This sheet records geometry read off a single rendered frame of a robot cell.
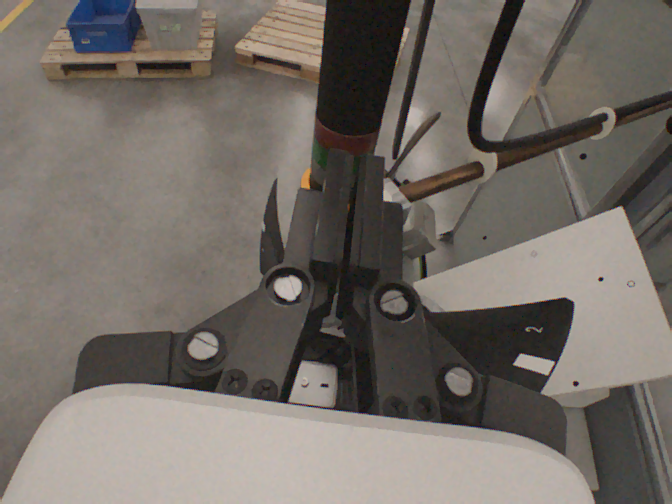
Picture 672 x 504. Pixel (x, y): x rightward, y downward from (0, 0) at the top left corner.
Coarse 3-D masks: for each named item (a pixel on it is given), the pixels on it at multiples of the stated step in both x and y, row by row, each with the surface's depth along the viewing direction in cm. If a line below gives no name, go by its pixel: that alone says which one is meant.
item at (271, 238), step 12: (276, 180) 82; (276, 192) 79; (276, 204) 77; (264, 216) 88; (276, 216) 76; (276, 228) 75; (264, 240) 87; (276, 240) 75; (276, 252) 75; (264, 264) 89; (276, 264) 78
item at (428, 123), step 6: (438, 114) 54; (426, 120) 59; (432, 120) 54; (420, 126) 61; (426, 126) 55; (414, 132) 66; (420, 132) 56; (426, 132) 53; (414, 138) 57; (420, 138) 54; (408, 144) 59; (414, 144) 54; (408, 150) 55; (402, 156) 56; (396, 162) 58; (396, 168) 55; (390, 174) 56
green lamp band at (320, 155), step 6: (312, 144) 21; (318, 144) 20; (312, 150) 21; (318, 150) 20; (324, 150) 20; (372, 150) 21; (318, 156) 21; (324, 156) 20; (360, 156) 20; (318, 162) 21; (324, 162) 21; (354, 162) 20; (354, 168) 21
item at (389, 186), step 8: (384, 184) 28; (392, 184) 28; (392, 192) 28; (400, 192) 28; (392, 200) 27; (400, 200) 28; (408, 208) 27; (336, 296) 33; (336, 304) 32; (328, 320) 31; (336, 320) 32
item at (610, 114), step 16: (512, 0) 19; (512, 16) 19; (496, 32) 20; (496, 48) 21; (496, 64) 22; (480, 80) 23; (480, 96) 24; (656, 96) 40; (480, 112) 25; (592, 112) 37; (608, 112) 36; (624, 112) 37; (480, 128) 26; (560, 128) 33; (576, 128) 34; (608, 128) 36; (480, 144) 28; (496, 144) 29; (512, 144) 31; (528, 144) 32; (480, 160) 31; (496, 160) 30
